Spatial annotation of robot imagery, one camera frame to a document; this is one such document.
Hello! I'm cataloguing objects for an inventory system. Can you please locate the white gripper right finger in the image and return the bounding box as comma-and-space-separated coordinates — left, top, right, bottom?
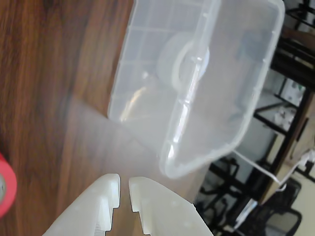
128, 176, 215, 236

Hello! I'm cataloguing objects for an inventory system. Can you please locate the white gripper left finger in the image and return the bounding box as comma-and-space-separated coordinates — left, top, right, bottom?
41, 173, 122, 236

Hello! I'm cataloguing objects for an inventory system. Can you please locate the white tape roll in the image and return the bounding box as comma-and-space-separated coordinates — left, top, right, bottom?
156, 33, 211, 90

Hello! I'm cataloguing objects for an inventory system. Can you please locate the clear plastic box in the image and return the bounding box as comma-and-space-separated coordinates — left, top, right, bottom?
107, 0, 286, 179

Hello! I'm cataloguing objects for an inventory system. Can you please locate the black office chair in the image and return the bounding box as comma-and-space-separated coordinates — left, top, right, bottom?
196, 157, 243, 222
255, 179, 303, 236

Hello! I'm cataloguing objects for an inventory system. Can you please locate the red tape roll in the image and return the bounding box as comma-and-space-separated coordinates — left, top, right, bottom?
0, 151, 18, 218

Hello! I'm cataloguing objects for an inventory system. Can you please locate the black metal shelf rack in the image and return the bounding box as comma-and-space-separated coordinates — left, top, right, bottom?
251, 0, 315, 197

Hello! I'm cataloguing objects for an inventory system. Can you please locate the white cable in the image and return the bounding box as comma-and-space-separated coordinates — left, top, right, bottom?
231, 149, 315, 192

